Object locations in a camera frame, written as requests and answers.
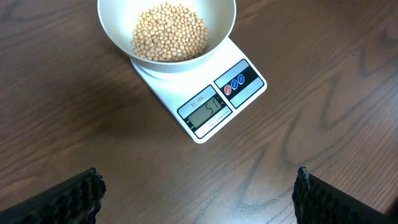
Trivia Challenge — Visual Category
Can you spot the white digital kitchen scale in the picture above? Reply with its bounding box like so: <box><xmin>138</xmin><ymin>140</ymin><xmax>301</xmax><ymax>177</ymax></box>
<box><xmin>132</xmin><ymin>39</ymin><xmax>267</xmax><ymax>144</ymax></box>

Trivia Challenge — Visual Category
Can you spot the white round bowl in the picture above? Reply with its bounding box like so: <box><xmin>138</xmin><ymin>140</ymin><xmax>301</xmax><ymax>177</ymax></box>
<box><xmin>97</xmin><ymin>0</ymin><xmax>236</xmax><ymax>73</ymax></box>

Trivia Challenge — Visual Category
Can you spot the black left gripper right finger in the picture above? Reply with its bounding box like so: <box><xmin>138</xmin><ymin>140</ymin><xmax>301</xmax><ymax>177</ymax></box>
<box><xmin>292</xmin><ymin>167</ymin><xmax>397</xmax><ymax>224</ymax></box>

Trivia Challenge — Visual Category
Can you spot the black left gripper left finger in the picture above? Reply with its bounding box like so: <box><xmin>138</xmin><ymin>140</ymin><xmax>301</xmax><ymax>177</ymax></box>
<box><xmin>1</xmin><ymin>167</ymin><xmax>106</xmax><ymax>224</ymax></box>

